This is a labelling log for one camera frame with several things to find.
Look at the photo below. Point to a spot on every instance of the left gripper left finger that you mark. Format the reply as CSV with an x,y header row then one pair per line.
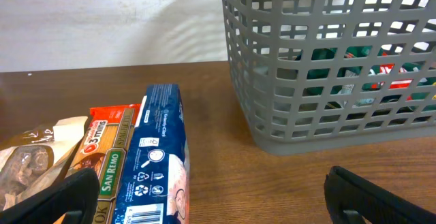
x,y
74,199

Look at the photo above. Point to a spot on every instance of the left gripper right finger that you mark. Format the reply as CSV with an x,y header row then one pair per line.
x,y
352,199

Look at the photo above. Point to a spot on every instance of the San Remo spaghetti packet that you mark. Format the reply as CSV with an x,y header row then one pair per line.
x,y
104,149

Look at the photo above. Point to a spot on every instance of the brown white snack bag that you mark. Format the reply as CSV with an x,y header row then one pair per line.
x,y
38,158

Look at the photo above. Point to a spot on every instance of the grey plastic basket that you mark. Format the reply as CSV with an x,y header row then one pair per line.
x,y
321,74

